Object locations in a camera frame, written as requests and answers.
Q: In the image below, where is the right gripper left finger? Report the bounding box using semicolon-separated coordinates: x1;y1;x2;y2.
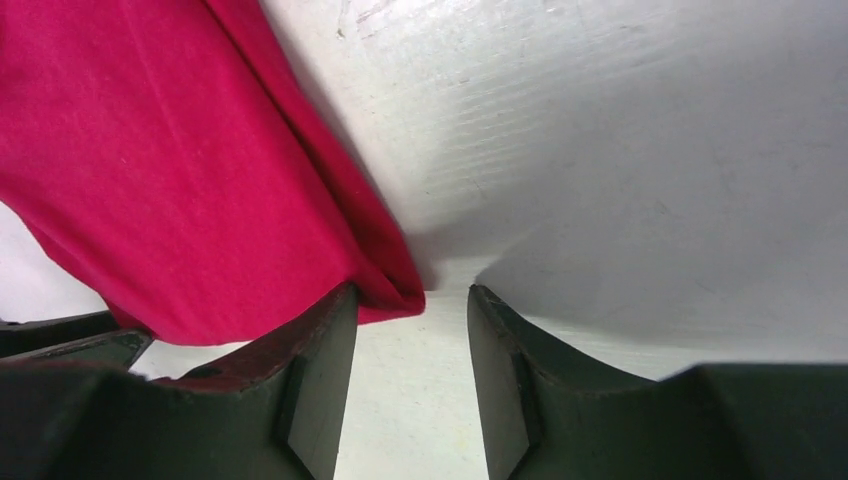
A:
1;285;358;479

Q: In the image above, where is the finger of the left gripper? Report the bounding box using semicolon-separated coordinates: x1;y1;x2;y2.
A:
1;311;120;358
1;330;153;370

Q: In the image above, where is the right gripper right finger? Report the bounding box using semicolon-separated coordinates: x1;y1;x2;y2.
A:
467;285;847;479

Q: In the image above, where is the red t shirt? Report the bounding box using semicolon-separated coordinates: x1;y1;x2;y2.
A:
1;1;425;346

